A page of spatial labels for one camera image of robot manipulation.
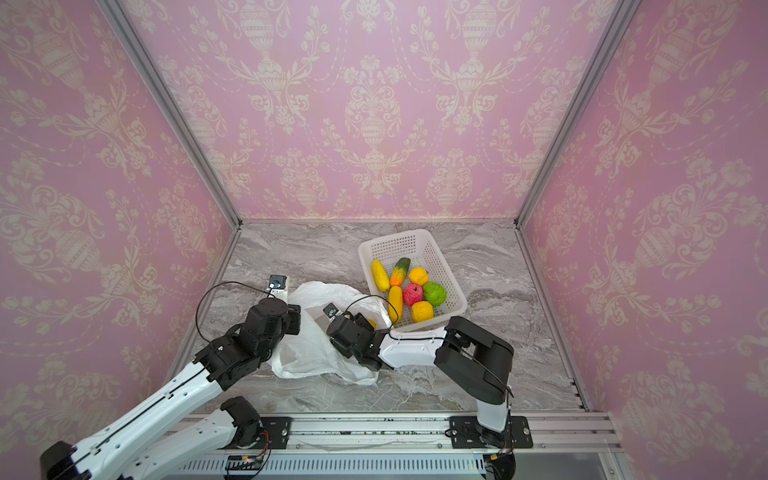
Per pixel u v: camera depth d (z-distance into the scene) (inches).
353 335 26.3
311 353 30.3
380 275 39.1
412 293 36.7
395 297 37.3
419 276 38.4
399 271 39.3
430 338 20.0
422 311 35.1
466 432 28.8
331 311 29.8
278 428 29.6
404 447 28.8
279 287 25.8
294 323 26.5
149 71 31.0
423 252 42.0
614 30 27.7
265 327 21.9
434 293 36.4
